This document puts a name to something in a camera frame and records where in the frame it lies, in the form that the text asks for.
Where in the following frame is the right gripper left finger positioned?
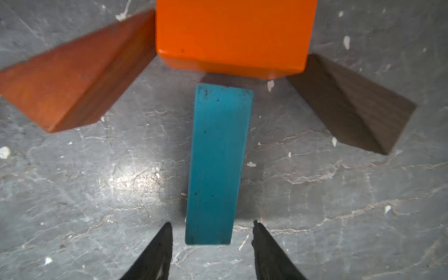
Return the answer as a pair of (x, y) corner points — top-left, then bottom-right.
(120, 222), (173, 280)

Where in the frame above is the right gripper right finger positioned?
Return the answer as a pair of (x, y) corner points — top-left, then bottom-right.
(252, 220), (307, 280)

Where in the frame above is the small teal block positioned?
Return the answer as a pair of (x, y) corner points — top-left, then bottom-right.
(185, 84), (253, 245)

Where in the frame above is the dark brown wedge block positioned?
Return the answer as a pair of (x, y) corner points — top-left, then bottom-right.
(287, 54), (417, 155)

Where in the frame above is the reddish brown wedge block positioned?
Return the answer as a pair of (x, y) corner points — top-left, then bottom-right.
(1, 9), (156, 133)

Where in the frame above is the orange rectangular block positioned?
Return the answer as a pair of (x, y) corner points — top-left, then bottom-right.
(156, 0), (317, 79)

